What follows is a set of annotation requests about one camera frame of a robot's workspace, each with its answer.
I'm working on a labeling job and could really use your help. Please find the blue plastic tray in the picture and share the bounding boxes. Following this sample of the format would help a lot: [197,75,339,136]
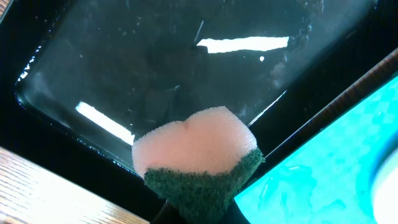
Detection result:
[236,79,397,224]

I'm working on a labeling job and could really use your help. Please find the pink green sponge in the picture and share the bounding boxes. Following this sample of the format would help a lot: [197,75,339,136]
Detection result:
[132,106,264,223]

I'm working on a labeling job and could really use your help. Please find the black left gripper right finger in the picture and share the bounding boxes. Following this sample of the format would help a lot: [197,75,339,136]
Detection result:
[220,200,250,224]

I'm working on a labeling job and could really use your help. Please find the white pink plate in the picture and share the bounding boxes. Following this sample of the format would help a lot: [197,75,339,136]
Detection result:
[372,149,397,224]

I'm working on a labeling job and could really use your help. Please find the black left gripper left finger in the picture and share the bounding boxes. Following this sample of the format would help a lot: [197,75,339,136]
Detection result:
[150,201,183,224]

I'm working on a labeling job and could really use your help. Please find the black plastic tray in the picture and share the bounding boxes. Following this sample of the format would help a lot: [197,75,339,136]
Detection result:
[1,1,397,220]

